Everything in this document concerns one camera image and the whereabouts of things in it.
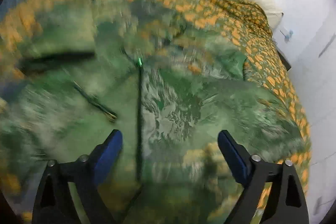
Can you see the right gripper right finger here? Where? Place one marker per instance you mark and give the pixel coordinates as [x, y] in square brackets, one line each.
[286, 202]

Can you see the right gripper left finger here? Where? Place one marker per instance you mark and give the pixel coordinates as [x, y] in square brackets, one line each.
[54, 203]

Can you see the green landscape print jacket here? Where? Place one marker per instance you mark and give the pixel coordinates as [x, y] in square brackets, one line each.
[92, 66]

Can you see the dark bedside table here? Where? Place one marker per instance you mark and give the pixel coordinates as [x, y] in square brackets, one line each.
[284, 61]

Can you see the orange floral green quilt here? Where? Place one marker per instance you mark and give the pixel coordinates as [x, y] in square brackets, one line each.
[242, 22]

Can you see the wall socket with blue plug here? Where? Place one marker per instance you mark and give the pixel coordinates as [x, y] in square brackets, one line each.
[287, 34]

